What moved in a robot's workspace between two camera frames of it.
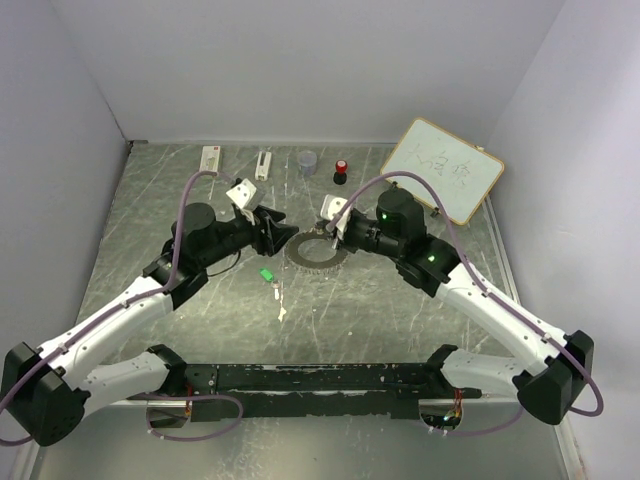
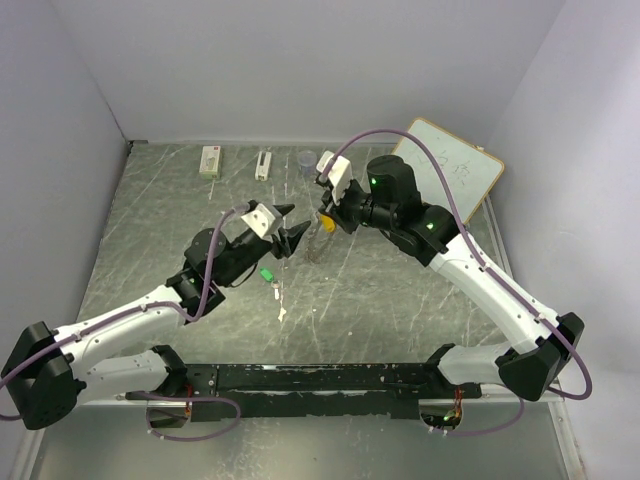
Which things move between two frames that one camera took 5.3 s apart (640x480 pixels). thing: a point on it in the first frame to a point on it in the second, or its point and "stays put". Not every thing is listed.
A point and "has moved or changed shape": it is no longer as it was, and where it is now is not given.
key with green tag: [268, 276] stays put
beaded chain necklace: [311, 252] has moved or changed shape
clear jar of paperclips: [307, 159] stays put
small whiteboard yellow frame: [461, 173] stays put
